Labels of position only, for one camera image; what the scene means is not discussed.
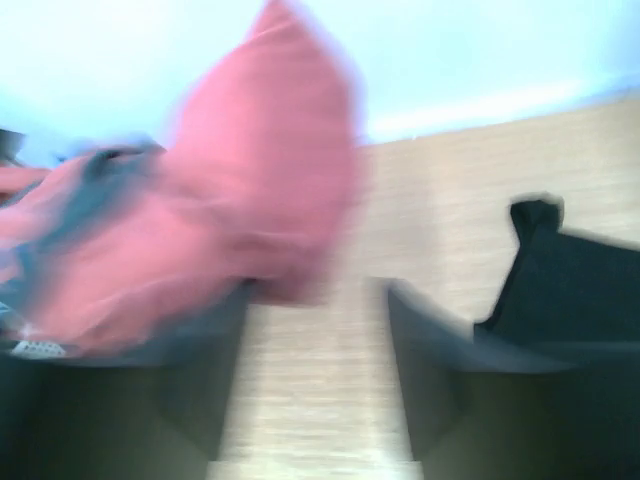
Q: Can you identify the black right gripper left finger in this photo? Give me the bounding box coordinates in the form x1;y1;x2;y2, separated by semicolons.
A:
1;281;253;479

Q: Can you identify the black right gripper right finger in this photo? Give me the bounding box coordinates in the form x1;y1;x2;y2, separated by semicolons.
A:
387;281;639;479

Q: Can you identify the black tank top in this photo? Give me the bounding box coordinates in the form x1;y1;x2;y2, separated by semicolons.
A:
474;198;639;345

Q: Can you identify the red tank top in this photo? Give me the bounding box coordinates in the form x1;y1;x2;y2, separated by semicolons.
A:
1;1;366;358

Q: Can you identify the white plastic laundry basket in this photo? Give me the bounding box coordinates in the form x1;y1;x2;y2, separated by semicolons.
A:
9;340;66;359

